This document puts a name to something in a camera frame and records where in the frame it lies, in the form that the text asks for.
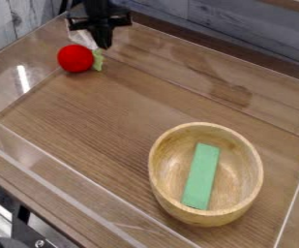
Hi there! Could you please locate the green rectangular block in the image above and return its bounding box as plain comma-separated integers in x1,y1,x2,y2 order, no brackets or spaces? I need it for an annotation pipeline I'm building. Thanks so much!
182,143,220,210

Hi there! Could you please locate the red plush strawberry toy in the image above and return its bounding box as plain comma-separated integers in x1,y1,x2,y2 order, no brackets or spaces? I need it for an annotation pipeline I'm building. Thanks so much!
58,45,104,73

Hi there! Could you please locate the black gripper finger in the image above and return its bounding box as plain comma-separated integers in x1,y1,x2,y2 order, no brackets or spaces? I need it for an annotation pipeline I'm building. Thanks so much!
88,28,103,47
103,28,112,49

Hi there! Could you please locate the clear acrylic corner bracket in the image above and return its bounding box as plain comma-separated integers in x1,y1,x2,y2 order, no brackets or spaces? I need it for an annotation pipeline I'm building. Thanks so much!
64,12,110,49

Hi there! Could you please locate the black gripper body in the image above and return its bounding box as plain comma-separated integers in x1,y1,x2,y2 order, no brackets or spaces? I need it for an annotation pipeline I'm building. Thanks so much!
66,0,132,31

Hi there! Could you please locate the wooden oval bowl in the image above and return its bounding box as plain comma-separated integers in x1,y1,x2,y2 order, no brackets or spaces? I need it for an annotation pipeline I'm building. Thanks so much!
148,122,264,227

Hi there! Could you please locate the black table leg bracket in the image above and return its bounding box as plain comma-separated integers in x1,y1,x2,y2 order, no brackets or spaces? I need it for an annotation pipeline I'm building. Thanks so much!
11,204,58,248

